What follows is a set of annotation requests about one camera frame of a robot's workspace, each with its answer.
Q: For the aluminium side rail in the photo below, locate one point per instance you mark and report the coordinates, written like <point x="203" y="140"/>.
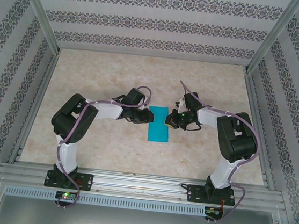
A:
<point x="37" y="104"/>
<point x="253" y="102"/>

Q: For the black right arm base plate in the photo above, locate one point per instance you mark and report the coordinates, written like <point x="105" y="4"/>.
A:
<point x="195" y="194"/>

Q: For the aluminium frame post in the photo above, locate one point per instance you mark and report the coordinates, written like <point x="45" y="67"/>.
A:
<point x="272" y="36"/>
<point x="39" y="10"/>

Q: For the controller board with green light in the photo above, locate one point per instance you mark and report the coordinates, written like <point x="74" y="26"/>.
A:
<point x="65" y="195"/>

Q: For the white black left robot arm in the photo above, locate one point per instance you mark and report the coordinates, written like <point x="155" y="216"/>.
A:
<point x="106" y="111"/>

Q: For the small controller board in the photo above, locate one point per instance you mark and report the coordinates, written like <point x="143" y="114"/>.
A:
<point x="212" y="211"/>

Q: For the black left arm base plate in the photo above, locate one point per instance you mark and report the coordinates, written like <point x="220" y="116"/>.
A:
<point x="86" y="183"/>

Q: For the long aluminium base rail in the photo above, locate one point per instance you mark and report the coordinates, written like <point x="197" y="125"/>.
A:
<point x="135" y="186"/>

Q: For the blue paper sheet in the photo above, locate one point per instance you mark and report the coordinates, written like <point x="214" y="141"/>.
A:
<point x="158" y="129"/>

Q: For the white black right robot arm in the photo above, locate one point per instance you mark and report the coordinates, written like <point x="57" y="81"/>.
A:
<point x="208" y="118"/>

